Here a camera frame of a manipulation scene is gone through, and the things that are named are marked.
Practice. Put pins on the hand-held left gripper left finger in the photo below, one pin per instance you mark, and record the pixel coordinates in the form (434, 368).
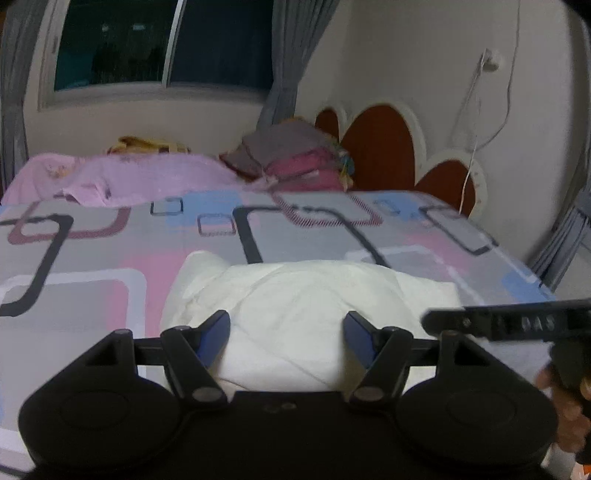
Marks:
(214, 331)

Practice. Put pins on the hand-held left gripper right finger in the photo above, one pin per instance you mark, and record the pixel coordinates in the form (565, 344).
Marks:
(359, 333)

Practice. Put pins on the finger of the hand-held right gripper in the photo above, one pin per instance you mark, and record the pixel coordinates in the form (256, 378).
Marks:
(485, 321)

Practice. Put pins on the white puffer jacket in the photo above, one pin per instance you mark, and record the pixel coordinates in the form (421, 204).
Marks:
(304, 314)

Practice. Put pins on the stack of folded clothes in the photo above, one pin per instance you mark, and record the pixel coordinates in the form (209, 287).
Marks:
(295, 154)

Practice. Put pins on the person's right hand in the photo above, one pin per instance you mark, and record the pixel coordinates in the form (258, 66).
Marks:
(570, 427)

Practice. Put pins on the grey curtain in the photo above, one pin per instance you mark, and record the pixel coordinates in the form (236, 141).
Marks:
(295, 60)
(565, 240)
(18, 83)

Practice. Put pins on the bed with patterned sheet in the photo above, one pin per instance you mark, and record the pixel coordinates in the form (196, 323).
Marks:
(83, 258)

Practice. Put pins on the pink blanket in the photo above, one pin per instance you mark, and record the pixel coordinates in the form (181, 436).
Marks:
(138, 177)

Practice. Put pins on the red and white headboard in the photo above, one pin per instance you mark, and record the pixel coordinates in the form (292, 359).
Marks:
(383, 147)

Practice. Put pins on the yellow cloth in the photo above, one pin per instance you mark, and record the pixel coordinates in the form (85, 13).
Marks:
(147, 144)

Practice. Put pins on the window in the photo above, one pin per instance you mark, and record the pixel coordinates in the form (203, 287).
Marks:
(152, 41)

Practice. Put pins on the wall socket with charger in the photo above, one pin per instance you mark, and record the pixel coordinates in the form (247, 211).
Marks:
(488, 60)

